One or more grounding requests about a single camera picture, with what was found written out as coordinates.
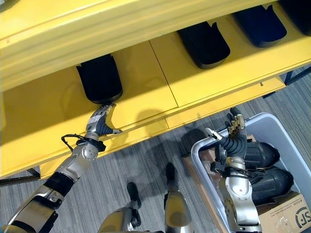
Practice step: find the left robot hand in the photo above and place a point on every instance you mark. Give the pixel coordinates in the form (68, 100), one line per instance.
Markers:
(97, 122)

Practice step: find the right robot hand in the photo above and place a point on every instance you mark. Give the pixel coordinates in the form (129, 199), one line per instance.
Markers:
(235, 142)

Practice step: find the black sole-shaped part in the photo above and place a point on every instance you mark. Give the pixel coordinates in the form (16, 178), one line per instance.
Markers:
(272, 185)
(300, 14)
(100, 78)
(204, 46)
(263, 154)
(261, 25)

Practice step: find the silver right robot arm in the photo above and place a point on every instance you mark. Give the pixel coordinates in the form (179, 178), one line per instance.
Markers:
(239, 194)

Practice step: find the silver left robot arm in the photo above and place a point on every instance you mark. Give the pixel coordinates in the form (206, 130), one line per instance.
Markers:
(51, 184)

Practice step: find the grey plastic box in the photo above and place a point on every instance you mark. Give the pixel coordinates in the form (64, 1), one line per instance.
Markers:
(289, 136)

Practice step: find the yellow metal shelf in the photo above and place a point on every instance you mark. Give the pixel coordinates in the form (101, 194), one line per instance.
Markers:
(73, 60)

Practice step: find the brown cardboard box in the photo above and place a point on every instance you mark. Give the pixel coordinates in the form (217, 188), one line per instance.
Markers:
(283, 213)

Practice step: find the silver left robot leg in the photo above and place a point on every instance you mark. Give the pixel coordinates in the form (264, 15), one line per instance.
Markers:
(126, 213)

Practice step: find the dark blue shelf frame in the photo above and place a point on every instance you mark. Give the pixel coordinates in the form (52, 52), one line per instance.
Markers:
(295, 75)

